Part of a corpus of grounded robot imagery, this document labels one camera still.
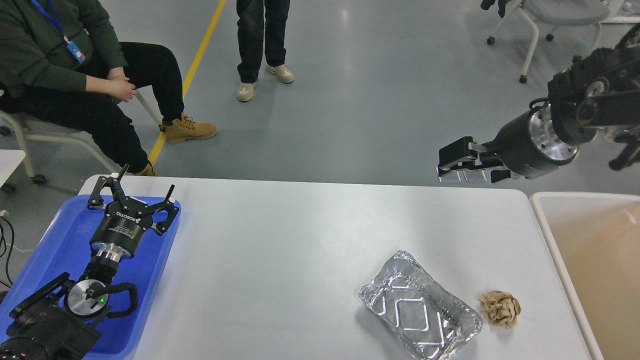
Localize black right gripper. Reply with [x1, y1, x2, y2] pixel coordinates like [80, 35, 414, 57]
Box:
[437, 105, 579, 183]

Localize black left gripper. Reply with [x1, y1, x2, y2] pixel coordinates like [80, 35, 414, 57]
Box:
[87, 164, 179, 261]

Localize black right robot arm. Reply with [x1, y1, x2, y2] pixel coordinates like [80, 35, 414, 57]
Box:
[436, 24, 640, 183]

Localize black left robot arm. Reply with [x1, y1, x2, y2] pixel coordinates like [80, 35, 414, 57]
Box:
[1, 172, 180, 360]

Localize blue plastic tray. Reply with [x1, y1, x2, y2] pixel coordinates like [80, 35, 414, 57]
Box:
[0, 194, 180, 360]

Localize white side table corner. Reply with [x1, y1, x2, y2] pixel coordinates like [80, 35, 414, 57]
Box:
[0, 149, 26, 186]

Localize beige plastic bin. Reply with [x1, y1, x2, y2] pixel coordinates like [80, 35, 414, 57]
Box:
[530, 192, 640, 360]

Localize white chair under seated person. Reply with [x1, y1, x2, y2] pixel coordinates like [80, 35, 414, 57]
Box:
[0, 89, 117, 185]

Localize crumpled brown paper ball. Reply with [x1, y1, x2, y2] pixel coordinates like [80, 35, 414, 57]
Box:
[478, 291, 522, 329]

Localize seated person green jacket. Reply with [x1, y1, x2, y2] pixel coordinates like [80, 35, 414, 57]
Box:
[0, 0, 218, 176]

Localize grey office chair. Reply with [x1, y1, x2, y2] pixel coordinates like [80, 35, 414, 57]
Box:
[480, 0, 610, 84]

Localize aluminium foil tray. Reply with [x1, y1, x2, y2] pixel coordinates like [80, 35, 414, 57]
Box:
[359, 250, 483, 360]

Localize standing person dark trousers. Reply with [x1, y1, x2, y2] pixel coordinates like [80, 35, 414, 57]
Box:
[235, 0, 295, 103]

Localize black cables at left edge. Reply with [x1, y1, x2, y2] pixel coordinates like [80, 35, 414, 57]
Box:
[0, 210, 17, 291]

